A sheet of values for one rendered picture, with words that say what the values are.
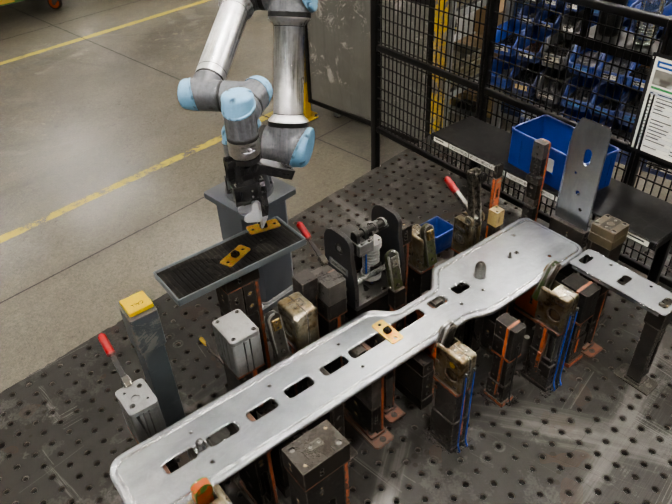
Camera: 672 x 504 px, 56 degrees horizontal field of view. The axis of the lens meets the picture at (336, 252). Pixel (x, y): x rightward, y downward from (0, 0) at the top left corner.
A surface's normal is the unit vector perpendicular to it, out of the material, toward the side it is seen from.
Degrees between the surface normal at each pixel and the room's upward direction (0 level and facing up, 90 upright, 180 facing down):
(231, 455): 0
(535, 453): 0
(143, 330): 90
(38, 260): 0
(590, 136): 90
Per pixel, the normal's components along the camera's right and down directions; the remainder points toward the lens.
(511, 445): -0.04, -0.79
